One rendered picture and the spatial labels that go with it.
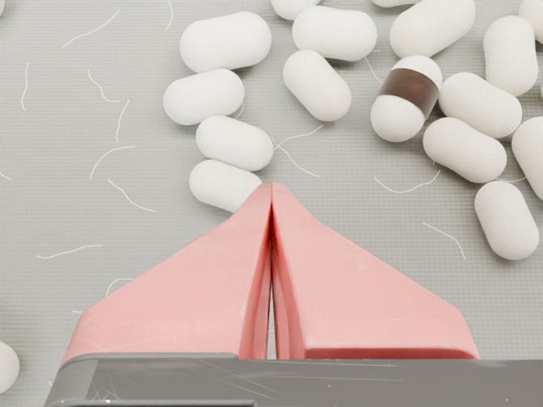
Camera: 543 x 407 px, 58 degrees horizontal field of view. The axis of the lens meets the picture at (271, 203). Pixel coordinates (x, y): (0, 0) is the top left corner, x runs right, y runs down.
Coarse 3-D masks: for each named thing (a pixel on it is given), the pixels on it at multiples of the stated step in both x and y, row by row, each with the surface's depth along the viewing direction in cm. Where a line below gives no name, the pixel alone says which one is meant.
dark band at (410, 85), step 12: (396, 72) 19; (408, 72) 19; (384, 84) 20; (396, 84) 19; (408, 84) 19; (420, 84) 19; (432, 84) 19; (408, 96) 19; (420, 96) 19; (432, 96) 19; (420, 108) 19
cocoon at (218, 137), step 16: (208, 128) 19; (224, 128) 19; (240, 128) 19; (256, 128) 19; (208, 144) 19; (224, 144) 19; (240, 144) 19; (256, 144) 19; (272, 144) 20; (224, 160) 19; (240, 160) 19; (256, 160) 19
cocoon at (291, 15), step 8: (272, 0) 21; (280, 0) 21; (288, 0) 20; (296, 0) 20; (304, 0) 21; (312, 0) 21; (320, 0) 22; (280, 8) 21; (288, 8) 21; (296, 8) 21; (304, 8) 21; (280, 16) 22; (288, 16) 21; (296, 16) 21
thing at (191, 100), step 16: (176, 80) 20; (192, 80) 20; (208, 80) 19; (224, 80) 19; (240, 80) 20; (176, 96) 19; (192, 96) 19; (208, 96) 19; (224, 96) 19; (240, 96) 20; (176, 112) 20; (192, 112) 20; (208, 112) 20; (224, 112) 20
